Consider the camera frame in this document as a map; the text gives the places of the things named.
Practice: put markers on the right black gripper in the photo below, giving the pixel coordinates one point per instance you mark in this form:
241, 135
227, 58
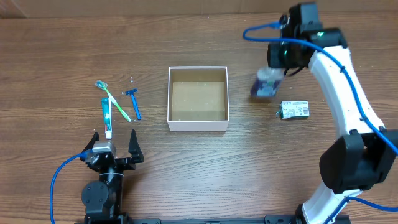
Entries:
275, 52

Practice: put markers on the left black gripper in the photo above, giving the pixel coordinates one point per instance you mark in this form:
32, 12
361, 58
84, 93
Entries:
135, 150

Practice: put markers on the clear pump soap bottle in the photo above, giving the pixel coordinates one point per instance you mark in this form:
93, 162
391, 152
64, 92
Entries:
267, 82

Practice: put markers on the green white soap bar packet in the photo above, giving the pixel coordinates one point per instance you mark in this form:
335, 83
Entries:
293, 110

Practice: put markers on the blue disposable razor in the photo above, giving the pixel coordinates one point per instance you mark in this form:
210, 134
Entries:
134, 102

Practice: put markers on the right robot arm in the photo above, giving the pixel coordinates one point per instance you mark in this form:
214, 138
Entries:
364, 150

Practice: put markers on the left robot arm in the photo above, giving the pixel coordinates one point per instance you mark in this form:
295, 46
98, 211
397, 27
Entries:
103, 198

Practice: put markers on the green toothpaste tube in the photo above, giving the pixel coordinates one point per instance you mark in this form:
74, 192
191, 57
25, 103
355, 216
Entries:
106, 107

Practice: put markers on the green white toothbrush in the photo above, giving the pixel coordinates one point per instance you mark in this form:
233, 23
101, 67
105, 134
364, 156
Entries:
104, 86

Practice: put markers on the white open cardboard box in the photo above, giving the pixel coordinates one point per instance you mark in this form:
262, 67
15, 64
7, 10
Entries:
198, 98

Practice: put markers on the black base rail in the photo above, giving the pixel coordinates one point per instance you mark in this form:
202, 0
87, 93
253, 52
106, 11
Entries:
268, 219

